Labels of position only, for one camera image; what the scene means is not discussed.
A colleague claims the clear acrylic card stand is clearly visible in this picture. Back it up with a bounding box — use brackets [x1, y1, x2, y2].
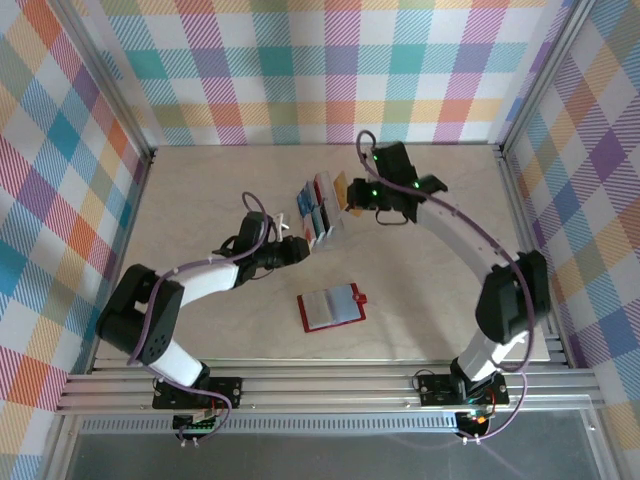
[294, 170, 351, 251]

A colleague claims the plain gold card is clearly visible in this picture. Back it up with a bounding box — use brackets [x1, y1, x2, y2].
[332, 171, 350, 211]

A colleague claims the red leather card holder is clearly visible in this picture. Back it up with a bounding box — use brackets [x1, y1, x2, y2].
[296, 282, 369, 334]

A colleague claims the small circuit board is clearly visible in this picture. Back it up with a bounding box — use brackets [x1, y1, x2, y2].
[457, 408, 495, 440]
[172, 410, 222, 442]

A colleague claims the right wrist black cable loop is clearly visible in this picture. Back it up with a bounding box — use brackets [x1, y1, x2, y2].
[374, 208, 407, 227]

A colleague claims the wrist black cable loop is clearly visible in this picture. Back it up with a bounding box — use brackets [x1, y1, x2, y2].
[212, 234, 241, 257]
[374, 208, 407, 227]

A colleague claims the left wrist black cable loop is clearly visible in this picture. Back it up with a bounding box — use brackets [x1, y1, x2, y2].
[212, 234, 241, 257]

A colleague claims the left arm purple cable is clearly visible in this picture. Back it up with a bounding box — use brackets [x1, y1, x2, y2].
[127, 192, 271, 444]

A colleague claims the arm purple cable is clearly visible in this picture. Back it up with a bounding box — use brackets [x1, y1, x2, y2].
[355, 130, 539, 444]
[127, 192, 271, 444]

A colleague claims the aluminium side rail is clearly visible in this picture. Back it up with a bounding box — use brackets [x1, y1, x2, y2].
[88, 149, 159, 374]
[497, 144, 571, 371]

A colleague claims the aluminium front rail assembly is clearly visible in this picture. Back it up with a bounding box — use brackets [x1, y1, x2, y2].
[53, 358, 607, 416]

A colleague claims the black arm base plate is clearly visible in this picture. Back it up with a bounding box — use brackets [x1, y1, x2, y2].
[418, 372, 510, 407]
[152, 375, 245, 411]

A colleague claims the perforated metal cable tray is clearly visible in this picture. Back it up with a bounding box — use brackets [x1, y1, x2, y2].
[79, 417, 461, 435]

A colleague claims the aluminium corner post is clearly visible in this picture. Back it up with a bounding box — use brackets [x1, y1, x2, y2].
[497, 0, 599, 157]
[47, 0, 157, 166]

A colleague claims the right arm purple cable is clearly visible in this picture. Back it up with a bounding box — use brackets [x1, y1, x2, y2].
[355, 130, 539, 444]

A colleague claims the aluminium frame leg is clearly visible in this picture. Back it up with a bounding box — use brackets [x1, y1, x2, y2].
[582, 409, 619, 480]
[42, 414, 84, 480]

